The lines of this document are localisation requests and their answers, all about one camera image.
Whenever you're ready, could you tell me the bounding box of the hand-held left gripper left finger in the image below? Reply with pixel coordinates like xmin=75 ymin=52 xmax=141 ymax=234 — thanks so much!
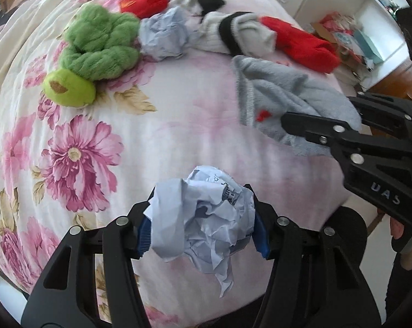
xmin=21 ymin=186 xmax=158 ymax=328

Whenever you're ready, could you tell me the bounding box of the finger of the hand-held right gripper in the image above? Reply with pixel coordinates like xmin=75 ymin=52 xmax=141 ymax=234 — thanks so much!
xmin=348 ymin=92 xmax=412 ymax=137
xmin=280 ymin=110 xmax=412 ymax=170

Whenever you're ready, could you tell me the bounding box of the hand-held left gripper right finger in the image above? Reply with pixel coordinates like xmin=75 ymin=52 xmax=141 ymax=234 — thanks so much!
xmin=243 ymin=184 xmax=381 ymax=328

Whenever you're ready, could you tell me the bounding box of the grey fleece cloth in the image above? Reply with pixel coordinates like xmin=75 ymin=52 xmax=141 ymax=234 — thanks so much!
xmin=231 ymin=55 xmax=363 ymax=157

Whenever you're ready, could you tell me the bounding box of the printed paper ball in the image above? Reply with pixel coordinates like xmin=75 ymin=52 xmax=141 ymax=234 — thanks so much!
xmin=143 ymin=165 xmax=255 ymax=298

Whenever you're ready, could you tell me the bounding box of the red sock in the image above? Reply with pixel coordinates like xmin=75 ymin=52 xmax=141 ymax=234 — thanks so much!
xmin=120 ymin=0 xmax=172 ymax=19
xmin=260 ymin=16 xmax=341 ymax=74

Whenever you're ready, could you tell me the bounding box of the yellow-green plush ball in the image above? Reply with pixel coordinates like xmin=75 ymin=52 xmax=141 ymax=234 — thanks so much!
xmin=43 ymin=68 xmax=96 ymax=107

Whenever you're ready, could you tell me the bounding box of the bluish paper ball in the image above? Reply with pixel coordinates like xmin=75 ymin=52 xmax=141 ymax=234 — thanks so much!
xmin=138 ymin=6 xmax=190 ymax=62

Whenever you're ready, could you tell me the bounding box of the green fluffy plush toy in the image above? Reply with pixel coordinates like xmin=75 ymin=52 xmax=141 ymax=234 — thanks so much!
xmin=58 ymin=3 xmax=140 ymax=82

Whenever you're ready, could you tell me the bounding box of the person's right hand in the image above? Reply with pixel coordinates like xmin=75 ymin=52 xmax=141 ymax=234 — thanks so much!
xmin=390 ymin=216 xmax=412 ymax=271

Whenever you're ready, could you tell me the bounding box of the brown wooden door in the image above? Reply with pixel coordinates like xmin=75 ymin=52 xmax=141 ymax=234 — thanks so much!
xmin=366 ymin=56 xmax=412 ymax=102

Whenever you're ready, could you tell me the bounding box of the teal paper bag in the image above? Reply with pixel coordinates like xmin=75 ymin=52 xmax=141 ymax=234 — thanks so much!
xmin=354 ymin=28 xmax=385 ymax=64

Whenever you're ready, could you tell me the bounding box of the floral bed sheet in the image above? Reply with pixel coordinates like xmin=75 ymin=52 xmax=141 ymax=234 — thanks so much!
xmin=0 ymin=0 xmax=352 ymax=328

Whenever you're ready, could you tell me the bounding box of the grey white sock black band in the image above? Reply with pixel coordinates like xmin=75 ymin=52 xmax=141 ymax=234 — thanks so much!
xmin=192 ymin=11 xmax=278 ymax=57

